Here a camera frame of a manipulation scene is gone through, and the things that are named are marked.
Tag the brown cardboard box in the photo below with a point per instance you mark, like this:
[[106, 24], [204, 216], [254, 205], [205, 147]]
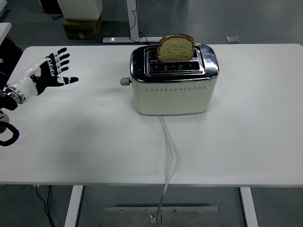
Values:
[[81, 29]]

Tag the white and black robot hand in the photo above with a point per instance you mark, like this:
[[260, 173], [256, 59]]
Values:
[[26, 79]]

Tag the black chair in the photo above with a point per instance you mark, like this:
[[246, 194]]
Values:
[[9, 54]]

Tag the white side table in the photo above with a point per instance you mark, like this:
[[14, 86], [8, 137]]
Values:
[[4, 29]]

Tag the white box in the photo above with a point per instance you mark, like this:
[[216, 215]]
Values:
[[80, 8]]

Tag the white table leg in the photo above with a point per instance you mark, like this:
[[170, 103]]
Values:
[[249, 208], [73, 205]]

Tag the brown bread slice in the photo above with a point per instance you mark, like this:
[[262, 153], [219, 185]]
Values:
[[176, 50]]

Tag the cream toaster with chrome top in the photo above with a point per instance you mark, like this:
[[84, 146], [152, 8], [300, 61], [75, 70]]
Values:
[[172, 99]]

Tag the grey floor plate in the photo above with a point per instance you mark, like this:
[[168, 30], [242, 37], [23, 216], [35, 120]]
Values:
[[232, 39]]

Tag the white desk leg with foot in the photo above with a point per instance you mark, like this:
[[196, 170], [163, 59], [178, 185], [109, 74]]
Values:
[[132, 19]]

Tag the black case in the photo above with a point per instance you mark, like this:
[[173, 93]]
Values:
[[50, 6]]

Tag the grey metal plate with screws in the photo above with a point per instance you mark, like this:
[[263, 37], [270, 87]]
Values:
[[189, 217]]

